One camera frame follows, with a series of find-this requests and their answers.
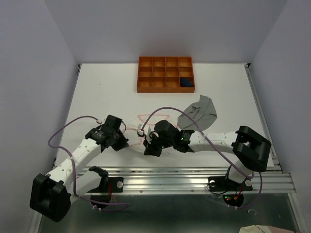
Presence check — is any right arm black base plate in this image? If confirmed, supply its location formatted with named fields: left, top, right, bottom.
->
left=207, top=176, right=253, bottom=192

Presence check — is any aluminium rail frame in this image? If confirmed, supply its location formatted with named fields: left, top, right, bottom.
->
left=38, top=63, right=298, bottom=233

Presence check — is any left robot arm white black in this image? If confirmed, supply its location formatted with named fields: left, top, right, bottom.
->
left=30, top=115, right=129, bottom=222

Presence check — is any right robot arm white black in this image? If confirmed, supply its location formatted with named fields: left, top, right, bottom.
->
left=143, top=120, right=272, bottom=189

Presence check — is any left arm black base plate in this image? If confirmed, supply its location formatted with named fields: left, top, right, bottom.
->
left=89, top=177, right=124, bottom=194

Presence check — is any white pink bag corner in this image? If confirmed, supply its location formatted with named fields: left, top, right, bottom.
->
left=239, top=225, right=293, bottom=233

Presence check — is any white pink grey underwear pile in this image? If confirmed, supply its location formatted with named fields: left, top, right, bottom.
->
left=124, top=114, right=172, bottom=152

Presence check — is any navy blue underwear white trim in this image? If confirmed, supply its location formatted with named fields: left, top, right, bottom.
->
left=180, top=77, right=194, bottom=88

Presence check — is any orange compartment tray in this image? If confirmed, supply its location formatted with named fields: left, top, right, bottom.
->
left=137, top=56, right=195, bottom=93

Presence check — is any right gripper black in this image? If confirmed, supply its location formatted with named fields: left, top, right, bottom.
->
left=143, top=133, right=174, bottom=157

